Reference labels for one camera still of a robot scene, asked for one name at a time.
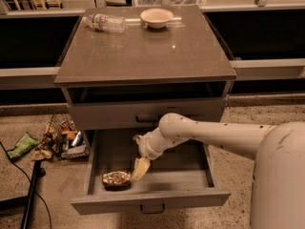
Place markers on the open grey lower drawer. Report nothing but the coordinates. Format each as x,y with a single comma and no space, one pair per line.
181,178

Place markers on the white ceramic bowl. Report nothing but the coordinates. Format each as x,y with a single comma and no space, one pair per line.
156,18

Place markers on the black wire basket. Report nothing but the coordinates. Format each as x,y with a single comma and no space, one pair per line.
63,131

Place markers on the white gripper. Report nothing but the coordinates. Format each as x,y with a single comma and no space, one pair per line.
146,147

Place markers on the clear plastic water bottle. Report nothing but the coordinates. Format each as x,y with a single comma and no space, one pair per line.
104,22

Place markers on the silver can in basket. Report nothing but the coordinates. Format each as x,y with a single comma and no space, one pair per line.
77,141

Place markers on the closed grey upper drawer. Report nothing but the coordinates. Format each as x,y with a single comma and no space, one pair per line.
138,114

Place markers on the green snack bag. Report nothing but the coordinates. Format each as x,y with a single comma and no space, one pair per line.
23,145

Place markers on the grey drawer cabinet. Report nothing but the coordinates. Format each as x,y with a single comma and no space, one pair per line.
181,61

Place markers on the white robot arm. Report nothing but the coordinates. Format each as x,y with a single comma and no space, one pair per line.
278,152

